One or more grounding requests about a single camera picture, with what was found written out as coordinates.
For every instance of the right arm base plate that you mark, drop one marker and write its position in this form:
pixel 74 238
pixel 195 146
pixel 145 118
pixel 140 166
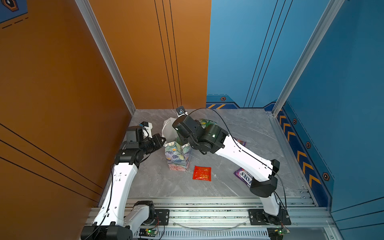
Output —
pixel 259 217

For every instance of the aluminium corner post right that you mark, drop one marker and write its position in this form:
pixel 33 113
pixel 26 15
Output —
pixel 318 34

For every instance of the purple Fox's berries candy bag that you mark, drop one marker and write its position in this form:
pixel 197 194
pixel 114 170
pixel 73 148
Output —
pixel 244 176

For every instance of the floral paper gift bag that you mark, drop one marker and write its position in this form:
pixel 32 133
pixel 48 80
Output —
pixel 177 154

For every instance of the red snack packet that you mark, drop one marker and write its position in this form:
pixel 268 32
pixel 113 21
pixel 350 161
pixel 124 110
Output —
pixel 202 173

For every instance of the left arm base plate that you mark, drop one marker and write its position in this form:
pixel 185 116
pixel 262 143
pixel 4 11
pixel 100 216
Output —
pixel 161 218

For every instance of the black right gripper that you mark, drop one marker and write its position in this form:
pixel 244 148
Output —
pixel 183 139

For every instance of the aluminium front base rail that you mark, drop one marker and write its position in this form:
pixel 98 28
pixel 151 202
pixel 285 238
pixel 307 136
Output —
pixel 228 218

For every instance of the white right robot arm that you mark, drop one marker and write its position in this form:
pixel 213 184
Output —
pixel 216 140

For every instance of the right circuit board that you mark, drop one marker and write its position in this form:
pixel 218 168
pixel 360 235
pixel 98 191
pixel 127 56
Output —
pixel 278 234

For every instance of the aluminium corner post left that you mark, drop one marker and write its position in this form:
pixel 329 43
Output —
pixel 101 42

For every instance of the aluminium table edge rail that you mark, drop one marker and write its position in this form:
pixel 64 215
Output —
pixel 294 167

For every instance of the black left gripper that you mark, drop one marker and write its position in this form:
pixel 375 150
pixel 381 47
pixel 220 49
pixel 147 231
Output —
pixel 155 139

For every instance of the green lime candy bag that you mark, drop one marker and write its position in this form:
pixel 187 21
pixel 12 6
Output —
pixel 205 123

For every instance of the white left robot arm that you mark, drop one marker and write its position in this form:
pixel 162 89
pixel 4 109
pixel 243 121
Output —
pixel 110 224

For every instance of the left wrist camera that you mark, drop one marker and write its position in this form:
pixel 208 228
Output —
pixel 147 129

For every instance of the aluminium corner post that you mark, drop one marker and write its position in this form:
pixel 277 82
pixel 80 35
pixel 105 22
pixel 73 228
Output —
pixel 318 34
pixel 101 42

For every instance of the left green circuit board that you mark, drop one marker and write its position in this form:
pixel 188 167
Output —
pixel 148 233

